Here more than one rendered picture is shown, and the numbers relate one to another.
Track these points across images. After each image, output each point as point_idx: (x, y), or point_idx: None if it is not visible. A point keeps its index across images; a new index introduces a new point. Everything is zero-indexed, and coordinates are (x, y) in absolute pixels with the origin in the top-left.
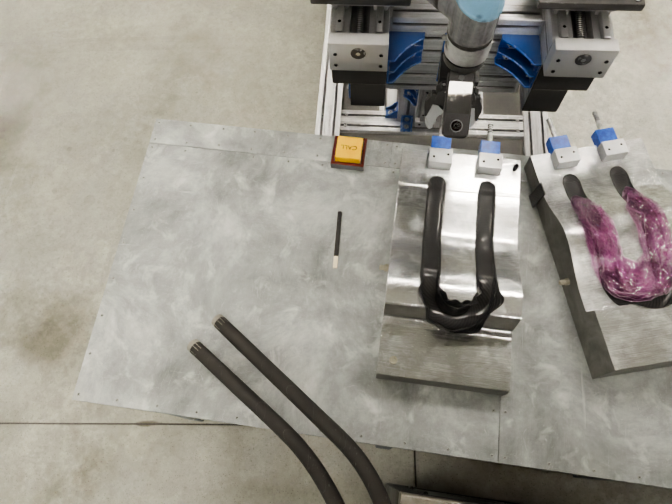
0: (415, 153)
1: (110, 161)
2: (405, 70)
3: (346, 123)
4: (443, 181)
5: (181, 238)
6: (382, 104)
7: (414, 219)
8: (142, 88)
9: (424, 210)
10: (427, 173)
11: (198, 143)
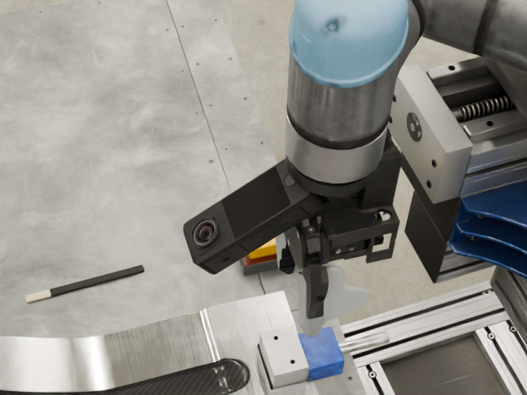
0: (281, 315)
1: (267, 74)
2: (496, 263)
3: (494, 336)
4: (241, 385)
5: (12, 80)
6: (433, 278)
7: (136, 364)
8: (408, 58)
9: (161, 374)
10: (245, 350)
11: (188, 40)
